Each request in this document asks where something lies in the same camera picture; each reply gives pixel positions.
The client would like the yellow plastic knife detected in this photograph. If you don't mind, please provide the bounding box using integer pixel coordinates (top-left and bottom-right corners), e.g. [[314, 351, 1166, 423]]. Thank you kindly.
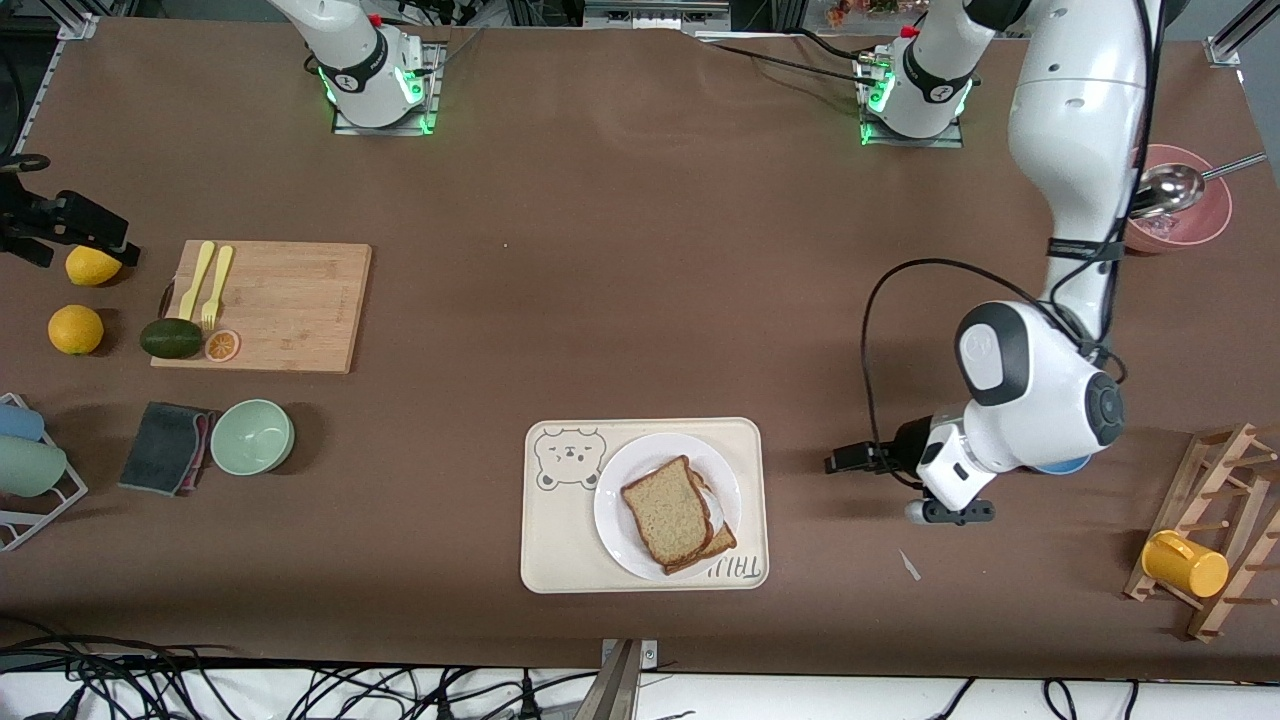
[[178, 241, 216, 323]]

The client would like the dark grey folded cloth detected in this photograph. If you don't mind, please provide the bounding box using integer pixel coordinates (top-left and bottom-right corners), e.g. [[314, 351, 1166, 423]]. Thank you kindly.
[[117, 401, 206, 493]]

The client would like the pink bowl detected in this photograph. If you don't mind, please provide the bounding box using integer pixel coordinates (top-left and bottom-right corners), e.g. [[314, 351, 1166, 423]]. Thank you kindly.
[[1125, 144, 1233, 254]]

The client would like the large metal spoon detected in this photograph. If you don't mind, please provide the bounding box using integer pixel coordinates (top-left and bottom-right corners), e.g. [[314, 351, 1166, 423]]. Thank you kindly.
[[1130, 152, 1269, 221]]

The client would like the black cable across table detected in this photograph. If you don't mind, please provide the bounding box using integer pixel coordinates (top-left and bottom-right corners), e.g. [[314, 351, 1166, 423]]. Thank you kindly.
[[695, 35, 876, 86]]

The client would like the cream tray with bear print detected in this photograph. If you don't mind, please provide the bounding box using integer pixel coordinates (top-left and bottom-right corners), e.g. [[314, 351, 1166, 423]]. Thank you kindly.
[[520, 417, 770, 595]]

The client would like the yellow toy lemon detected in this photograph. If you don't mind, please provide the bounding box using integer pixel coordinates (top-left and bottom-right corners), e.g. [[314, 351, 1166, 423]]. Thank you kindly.
[[48, 304, 105, 356], [66, 245, 123, 288]]

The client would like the yellow mug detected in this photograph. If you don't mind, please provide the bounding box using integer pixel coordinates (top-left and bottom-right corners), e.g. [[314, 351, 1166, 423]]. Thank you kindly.
[[1141, 530, 1231, 599]]

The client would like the black cable bundle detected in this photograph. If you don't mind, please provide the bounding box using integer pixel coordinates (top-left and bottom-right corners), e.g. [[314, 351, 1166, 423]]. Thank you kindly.
[[0, 620, 601, 720]]

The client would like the green avocado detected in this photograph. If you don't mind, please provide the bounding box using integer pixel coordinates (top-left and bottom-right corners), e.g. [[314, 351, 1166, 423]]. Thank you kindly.
[[139, 318, 205, 360]]

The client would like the pink folded cloth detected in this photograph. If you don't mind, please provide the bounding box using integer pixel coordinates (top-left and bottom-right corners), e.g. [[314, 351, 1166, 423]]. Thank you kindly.
[[180, 410, 223, 498]]

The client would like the grey metal frame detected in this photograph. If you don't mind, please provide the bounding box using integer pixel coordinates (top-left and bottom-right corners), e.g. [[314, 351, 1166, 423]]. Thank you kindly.
[[583, 0, 733, 31]]

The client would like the white round plate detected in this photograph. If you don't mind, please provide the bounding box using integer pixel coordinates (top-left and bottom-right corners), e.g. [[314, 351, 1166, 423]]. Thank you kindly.
[[593, 432, 743, 582]]

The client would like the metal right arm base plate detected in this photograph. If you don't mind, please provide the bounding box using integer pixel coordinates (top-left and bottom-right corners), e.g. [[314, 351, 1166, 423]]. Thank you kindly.
[[330, 40, 446, 137]]

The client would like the bread slice with brown crust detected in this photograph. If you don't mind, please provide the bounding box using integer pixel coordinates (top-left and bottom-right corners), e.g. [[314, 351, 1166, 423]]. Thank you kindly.
[[665, 470, 739, 576], [621, 455, 714, 568]]

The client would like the aluminium frame profile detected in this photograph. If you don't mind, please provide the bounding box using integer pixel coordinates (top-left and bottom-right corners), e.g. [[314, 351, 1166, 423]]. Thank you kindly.
[[1180, 0, 1256, 66]]

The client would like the wooden cutting board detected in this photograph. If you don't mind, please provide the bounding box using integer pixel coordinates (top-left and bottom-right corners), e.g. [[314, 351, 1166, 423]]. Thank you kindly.
[[150, 240, 373, 375]]

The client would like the mint green bowl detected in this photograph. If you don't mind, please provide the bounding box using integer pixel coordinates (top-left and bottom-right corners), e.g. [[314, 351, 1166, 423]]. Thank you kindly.
[[209, 399, 296, 477]]

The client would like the grey wire cup rack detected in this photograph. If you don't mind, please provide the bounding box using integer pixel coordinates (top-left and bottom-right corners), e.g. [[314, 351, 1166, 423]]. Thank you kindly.
[[0, 393, 89, 553]]

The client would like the yellow plastic fork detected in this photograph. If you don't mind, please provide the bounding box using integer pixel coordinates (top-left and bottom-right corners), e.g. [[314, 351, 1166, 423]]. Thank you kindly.
[[201, 246, 235, 332]]

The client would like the pale green cup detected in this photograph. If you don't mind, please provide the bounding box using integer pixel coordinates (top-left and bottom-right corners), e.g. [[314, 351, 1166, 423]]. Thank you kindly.
[[0, 435, 69, 498]]

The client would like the wooden mug rack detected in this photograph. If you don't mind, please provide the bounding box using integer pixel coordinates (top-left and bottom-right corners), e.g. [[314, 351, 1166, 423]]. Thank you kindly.
[[1123, 422, 1280, 643]]

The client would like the light blue cup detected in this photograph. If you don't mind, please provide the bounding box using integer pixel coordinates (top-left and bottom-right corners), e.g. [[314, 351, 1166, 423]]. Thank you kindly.
[[0, 402, 46, 443]]

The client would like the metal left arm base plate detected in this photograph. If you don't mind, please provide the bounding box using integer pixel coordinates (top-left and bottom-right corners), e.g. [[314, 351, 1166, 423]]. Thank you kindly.
[[853, 50, 966, 149]]

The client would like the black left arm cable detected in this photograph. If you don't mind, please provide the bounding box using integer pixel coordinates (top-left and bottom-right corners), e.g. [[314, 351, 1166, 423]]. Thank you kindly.
[[862, 0, 1166, 461]]

